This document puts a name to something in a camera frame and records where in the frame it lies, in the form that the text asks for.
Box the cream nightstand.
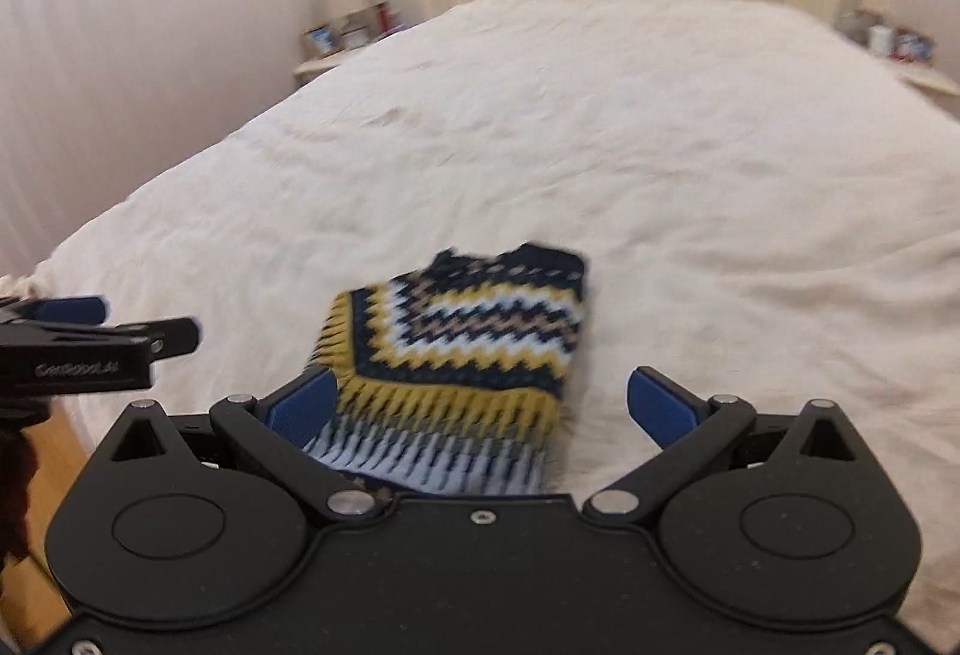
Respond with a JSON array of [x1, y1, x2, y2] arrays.
[[294, 20, 421, 90], [832, 10, 960, 120]]

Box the patterned knit sweater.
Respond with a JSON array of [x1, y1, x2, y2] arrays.
[[304, 241, 593, 498]]

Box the small picture frame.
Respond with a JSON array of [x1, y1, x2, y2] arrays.
[[302, 23, 338, 58]]

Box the white bedspread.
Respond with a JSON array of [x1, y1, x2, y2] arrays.
[[30, 0, 960, 633]]

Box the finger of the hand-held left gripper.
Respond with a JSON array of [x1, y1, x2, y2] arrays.
[[0, 296, 110, 327], [112, 316, 203, 360]]

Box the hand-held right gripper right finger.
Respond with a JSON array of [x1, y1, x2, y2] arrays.
[[583, 366, 860, 521]]

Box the blue and red box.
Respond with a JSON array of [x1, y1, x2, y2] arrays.
[[892, 28, 938, 64]]

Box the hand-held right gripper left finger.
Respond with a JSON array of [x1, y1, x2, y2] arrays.
[[109, 370, 376, 522]]

